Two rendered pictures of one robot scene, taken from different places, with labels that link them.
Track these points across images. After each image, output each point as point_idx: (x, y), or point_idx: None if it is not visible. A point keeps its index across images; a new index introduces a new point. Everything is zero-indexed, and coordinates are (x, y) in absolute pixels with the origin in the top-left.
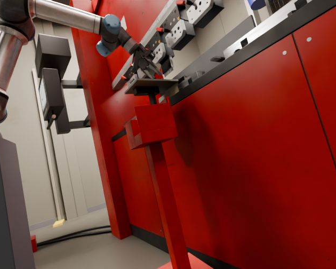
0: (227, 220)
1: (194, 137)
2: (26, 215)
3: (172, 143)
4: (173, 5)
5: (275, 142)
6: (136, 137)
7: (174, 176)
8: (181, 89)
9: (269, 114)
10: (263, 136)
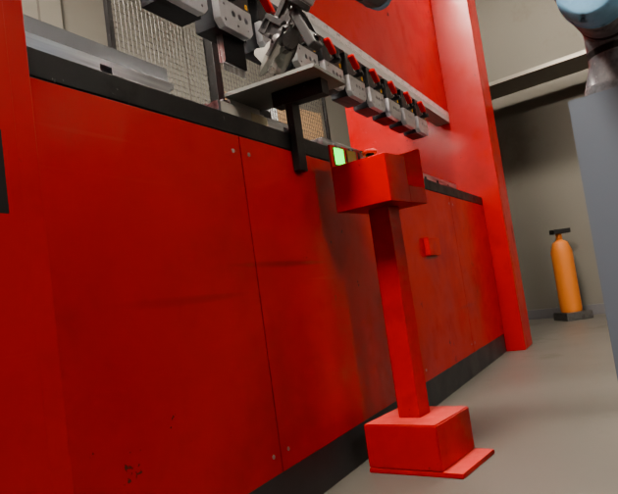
0: (373, 345)
1: (346, 226)
2: (592, 233)
3: (317, 221)
4: (277, 2)
5: None
6: (414, 189)
7: (316, 286)
8: None
9: None
10: None
